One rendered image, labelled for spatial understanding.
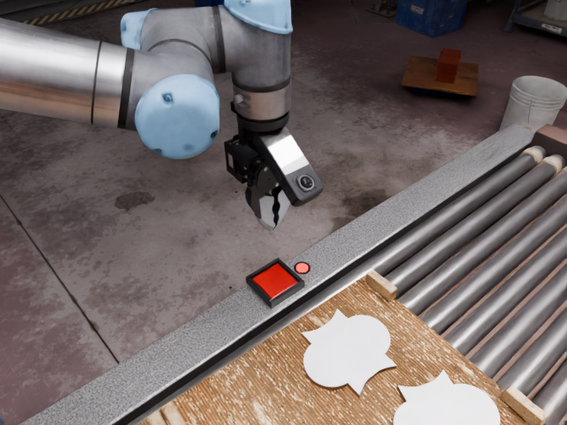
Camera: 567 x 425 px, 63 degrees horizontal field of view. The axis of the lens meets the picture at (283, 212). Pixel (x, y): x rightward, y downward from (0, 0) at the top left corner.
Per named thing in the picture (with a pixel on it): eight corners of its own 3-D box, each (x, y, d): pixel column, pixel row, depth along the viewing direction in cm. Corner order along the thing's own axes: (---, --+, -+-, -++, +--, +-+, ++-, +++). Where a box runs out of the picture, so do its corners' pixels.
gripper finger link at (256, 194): (269, 205, 72) (268, 159, 66) (277, 210, 71) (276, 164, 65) (245, 217, 70) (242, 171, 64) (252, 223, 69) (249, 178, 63)
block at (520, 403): (497, 398, 66) (503, 389, 64) (504, 390, 66) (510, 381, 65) (537, 432, 62) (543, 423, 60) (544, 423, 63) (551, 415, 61)
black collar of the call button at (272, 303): (245, 282, 84) (245, 277, 83) (278, 263, 88) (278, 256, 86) (272, 309, 80) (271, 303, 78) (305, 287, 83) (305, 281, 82)
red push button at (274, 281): (251, 282, 84) (251, 278, 83) (278, 267, 87) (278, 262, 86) (272, 303, 80) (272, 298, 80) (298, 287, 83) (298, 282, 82)
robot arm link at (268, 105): (303, 81, 58) (251, 100, 55) (302, 113, 62) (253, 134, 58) (267, 61, 63) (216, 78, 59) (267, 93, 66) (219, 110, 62)
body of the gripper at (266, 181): (264, 157, 74) (262, 88, 66) (299, 182, 70) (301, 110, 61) (225, 174, 71) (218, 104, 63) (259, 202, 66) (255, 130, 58)
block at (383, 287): (364, 282, 81) (366, 271, 80) (371, 277, 82) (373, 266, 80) (389, 303, 78) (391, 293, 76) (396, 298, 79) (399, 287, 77)
